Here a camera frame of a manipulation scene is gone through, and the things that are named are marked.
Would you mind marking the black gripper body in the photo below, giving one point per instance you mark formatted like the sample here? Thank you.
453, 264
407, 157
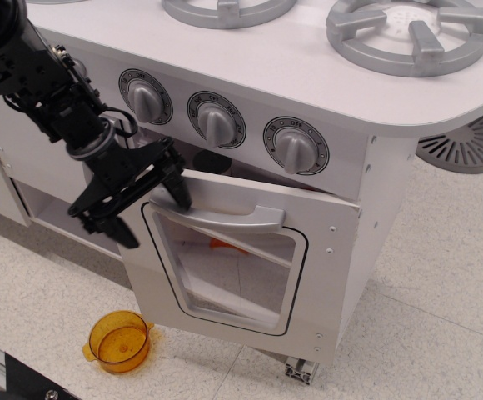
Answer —
121, 176

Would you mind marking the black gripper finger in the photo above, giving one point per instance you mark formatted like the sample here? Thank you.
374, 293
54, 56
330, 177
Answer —
117, 230
177, 188

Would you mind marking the silver oven door handle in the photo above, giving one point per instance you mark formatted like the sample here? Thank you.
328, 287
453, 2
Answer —
261, 220

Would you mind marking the white oven door with window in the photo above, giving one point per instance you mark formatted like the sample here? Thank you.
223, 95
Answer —
285, 296

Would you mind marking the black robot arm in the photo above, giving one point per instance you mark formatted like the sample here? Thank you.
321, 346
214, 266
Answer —
43, 83

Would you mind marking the toy can red label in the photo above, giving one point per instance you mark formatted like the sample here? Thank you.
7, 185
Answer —
210, 162

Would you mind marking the orange white toy lower shelf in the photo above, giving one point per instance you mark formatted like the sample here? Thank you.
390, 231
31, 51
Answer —
217, 243

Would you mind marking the middle grey stove knob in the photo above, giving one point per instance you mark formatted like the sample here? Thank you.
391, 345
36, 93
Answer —
216, 120

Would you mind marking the grey stove knob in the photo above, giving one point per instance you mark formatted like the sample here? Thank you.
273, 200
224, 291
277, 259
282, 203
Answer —
216, 120
296, 146
145, 96

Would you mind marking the left grey stove knob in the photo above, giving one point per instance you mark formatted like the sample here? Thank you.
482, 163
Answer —
145, 96

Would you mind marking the orange transparent toy pot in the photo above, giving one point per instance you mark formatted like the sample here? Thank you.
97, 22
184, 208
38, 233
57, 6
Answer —
119, 341

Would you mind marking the right grey stove knob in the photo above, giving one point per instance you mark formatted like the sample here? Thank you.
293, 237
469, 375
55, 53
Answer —
296, 146

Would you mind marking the white toy kitchen stove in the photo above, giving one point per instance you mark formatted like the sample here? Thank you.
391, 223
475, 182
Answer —
317, 107

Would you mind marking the left silver burner grate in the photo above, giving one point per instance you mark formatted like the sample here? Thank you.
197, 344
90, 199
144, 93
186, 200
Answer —
227, 14

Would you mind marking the silver burner grate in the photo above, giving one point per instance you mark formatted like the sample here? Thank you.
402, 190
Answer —
227, 14
411, 39

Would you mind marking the aluminium extrusion foot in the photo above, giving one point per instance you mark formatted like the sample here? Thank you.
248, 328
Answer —
301, 370

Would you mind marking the right silver burner grate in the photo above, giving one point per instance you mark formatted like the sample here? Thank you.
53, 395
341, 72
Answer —
411, 39

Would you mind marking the grey slotted round disc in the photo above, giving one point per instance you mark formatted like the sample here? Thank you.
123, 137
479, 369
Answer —
459, 150

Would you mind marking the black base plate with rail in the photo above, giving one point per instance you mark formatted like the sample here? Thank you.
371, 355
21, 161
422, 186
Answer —
19, 381

